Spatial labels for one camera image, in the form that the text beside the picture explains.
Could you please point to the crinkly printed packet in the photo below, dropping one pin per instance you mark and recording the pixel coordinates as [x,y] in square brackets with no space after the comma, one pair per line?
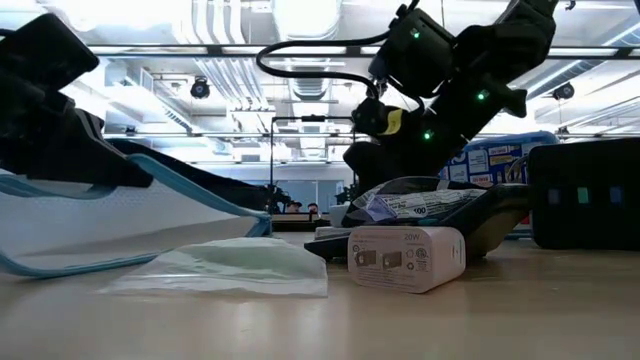
[415,202]

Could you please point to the overhead light bar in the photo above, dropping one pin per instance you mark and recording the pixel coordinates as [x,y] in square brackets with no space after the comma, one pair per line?
[175,50]

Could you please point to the person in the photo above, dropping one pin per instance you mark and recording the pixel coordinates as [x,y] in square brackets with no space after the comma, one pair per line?
[294,206]
[313,208]

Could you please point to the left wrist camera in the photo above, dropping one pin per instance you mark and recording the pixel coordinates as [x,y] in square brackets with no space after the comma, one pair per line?
[45,50]

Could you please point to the black network switch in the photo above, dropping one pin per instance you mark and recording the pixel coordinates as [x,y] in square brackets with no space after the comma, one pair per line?
[585,215]

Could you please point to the silver ventilation duct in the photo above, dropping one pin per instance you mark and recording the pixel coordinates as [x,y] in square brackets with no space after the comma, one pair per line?
[307,20]

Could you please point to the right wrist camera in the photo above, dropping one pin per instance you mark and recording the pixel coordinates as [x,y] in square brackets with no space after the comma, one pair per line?
[415,55]

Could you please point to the black aluminium table frame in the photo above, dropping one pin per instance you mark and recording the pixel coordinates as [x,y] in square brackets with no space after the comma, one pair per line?
[295,227]

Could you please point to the clear blue-edged zip pouch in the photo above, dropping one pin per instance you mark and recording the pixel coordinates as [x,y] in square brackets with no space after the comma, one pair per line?
[125,220]

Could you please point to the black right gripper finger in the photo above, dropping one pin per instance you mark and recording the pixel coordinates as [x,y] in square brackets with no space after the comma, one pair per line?
[375,117]
[390,160]

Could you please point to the hanging black camera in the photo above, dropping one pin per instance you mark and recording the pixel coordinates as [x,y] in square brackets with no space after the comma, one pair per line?
[200,90]
[564,91]

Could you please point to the black gantry frame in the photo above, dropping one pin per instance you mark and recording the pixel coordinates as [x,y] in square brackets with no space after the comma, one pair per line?
[312,119]

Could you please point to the small white charger box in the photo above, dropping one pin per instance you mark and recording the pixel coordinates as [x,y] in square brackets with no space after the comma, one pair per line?
[405,260]

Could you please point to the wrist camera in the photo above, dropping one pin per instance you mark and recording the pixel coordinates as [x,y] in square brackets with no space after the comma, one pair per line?
[45,50]
[415,55]

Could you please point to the blue printed package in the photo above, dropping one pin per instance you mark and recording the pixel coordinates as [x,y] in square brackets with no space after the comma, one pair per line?
[490,160]

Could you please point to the small clear plastic bag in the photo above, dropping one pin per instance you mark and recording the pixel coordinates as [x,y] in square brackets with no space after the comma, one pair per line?
[240,265]

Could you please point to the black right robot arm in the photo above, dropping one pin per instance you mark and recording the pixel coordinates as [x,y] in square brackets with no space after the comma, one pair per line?
[520,35]

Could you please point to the background wooden table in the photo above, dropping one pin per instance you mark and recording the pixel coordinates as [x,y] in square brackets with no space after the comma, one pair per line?
[300,218]

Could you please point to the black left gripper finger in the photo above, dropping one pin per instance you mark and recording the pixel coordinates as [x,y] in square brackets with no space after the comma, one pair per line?
[100,160]

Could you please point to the background black robot arm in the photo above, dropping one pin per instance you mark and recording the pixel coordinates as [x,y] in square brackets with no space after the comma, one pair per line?
[277,197]

